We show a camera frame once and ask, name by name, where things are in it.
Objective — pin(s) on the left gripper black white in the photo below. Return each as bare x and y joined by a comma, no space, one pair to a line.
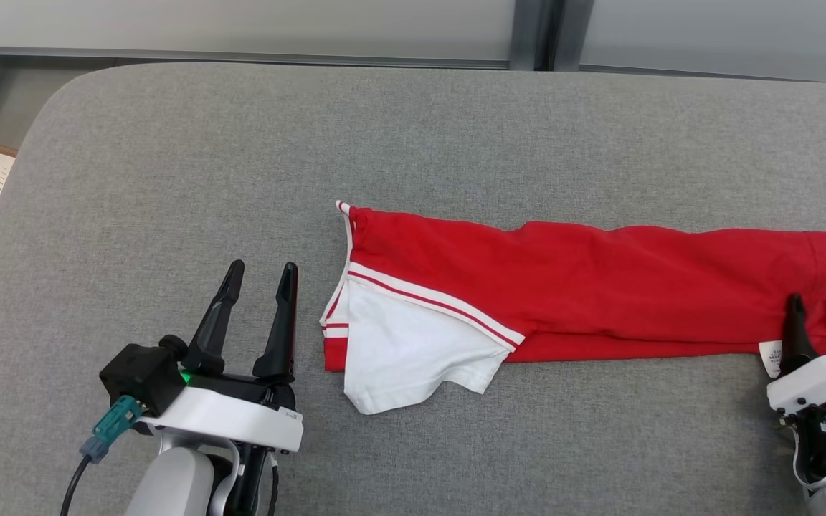
241,419

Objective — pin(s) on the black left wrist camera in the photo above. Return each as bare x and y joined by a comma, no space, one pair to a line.
140,373

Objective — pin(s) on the red white jersey shirt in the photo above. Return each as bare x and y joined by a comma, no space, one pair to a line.
599,287

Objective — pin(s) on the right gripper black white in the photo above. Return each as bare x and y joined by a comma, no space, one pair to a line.
822,380

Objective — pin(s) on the grey partition post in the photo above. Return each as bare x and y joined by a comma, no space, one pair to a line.
549,32

